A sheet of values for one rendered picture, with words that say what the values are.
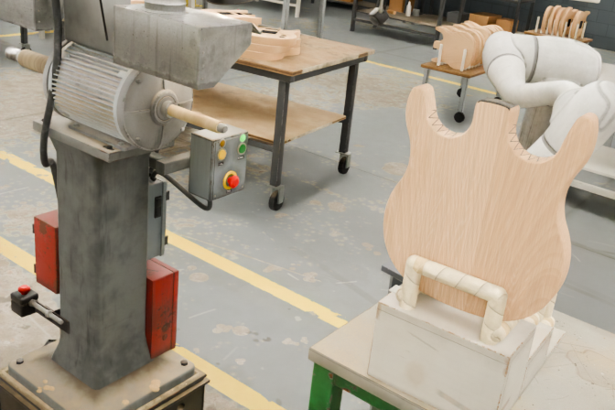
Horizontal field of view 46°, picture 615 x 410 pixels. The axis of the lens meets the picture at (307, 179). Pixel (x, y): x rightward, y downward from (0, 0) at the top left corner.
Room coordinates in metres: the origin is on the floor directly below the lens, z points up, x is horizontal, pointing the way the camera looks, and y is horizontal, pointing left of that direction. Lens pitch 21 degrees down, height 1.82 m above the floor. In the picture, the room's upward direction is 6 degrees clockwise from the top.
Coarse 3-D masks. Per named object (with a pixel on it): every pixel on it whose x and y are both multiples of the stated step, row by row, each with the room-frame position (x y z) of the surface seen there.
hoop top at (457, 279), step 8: (416, 256) 1.24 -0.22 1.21; (416, 264) 1.23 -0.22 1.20; (424, 264) 1.22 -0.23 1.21; (432, 264) 1.22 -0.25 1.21; (440, 264) 1.22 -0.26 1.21; (416, 272) 1.23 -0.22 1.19; (424, 272) 1.22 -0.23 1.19; (432, 272) 1.21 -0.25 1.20; (440, 272) 1.20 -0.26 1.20; (448, 272) 1.20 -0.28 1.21; (456, 272) 1.20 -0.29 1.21; (440, 280) 1.20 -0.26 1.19; (448, 280) 1.19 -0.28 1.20; (456, 280) 1.18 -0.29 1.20; (464, 280) 1.18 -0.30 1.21; (472, 280) 1.17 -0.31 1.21; (480, 280) 1.17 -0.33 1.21; (464, 288) 1.17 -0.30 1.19; (472, 288) 1.16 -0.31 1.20; (480, 288) 1.16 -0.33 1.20; (488, 288) 1.15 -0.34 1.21; (496, 288) 1.15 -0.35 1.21; (480, 296) 1.16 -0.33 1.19; (488, 296) 1.15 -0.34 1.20; (496, 296) 1.14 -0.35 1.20; (504, 296) 1.14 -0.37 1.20
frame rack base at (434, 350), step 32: (384, 320) 1.24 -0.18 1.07; (416, 320) 1.21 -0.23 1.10; (448, 320) 1.21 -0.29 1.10; (480, 320) 1.22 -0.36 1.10; (384, 352) 1.23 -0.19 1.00; (416, 352) 1.20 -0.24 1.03; (448, 352) 1.17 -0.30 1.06; (480, 352) 1.13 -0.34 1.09; (512, 352) 1.12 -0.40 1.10; (416, 384) 1.19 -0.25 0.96; (448, 384) 1.16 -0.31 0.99; (480, 384) 1.13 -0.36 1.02; (512, 384) 1.16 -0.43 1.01
